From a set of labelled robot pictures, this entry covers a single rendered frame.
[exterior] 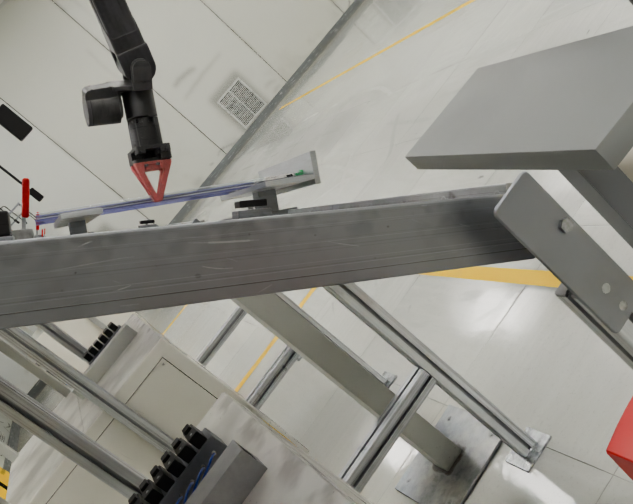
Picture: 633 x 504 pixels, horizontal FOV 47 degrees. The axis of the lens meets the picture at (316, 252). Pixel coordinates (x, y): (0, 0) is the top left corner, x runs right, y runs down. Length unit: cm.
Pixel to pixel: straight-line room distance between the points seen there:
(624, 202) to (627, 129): 36
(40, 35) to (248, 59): 237
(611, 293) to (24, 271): 49
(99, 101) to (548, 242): 93
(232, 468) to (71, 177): 781
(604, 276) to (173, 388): 155
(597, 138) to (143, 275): 61
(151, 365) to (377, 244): 149
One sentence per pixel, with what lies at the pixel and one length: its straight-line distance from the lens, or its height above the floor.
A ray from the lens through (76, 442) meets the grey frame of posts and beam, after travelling 130.
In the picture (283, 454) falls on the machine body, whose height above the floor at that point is 62.
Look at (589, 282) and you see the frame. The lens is 68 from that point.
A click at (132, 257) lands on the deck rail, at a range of 56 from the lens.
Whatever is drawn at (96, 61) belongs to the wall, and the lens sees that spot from 890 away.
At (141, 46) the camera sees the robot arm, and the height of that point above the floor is 111.
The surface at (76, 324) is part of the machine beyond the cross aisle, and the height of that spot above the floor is 47.
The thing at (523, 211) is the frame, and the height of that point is 74.
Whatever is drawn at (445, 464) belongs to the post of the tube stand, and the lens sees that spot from 176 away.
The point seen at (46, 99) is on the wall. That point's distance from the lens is 879.
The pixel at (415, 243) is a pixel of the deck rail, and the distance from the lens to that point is 63.
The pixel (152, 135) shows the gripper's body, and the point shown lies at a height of 99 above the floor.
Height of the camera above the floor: 101
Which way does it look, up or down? 16 degrees down
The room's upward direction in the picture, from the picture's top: 49 degrees counter-clockwise
